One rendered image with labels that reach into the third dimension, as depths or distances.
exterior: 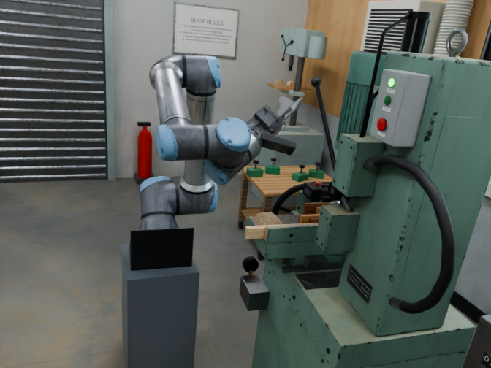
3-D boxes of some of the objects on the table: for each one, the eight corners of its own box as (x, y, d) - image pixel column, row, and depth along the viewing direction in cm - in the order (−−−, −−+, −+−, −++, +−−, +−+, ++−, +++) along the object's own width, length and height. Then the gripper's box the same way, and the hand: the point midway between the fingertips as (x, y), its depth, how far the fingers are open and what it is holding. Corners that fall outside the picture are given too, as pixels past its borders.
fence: (419, 232, 151) (423, 219, 149) (422, 234, 150) (426, 221, 148) (265, 242, 134) (267, 226, 132) (267, 244, 132) (269, 228, 130)
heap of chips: (273, 215, 153) (275, 206, 152) (288, 233, 141) (289, 223, 139) (250, 216, 150) (251, 207, 149) (263, 234, 138) (264, 224, 137)
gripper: (247, 112, 116) (290, 78, 125) (231, 144, 133) (269, 112, 142) (269, 133, 115) (310, 97, 124) (249, 163, 133) (287, 129, 142)
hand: (295, 111), depth 133 cm, fingers open, 14 cm apart
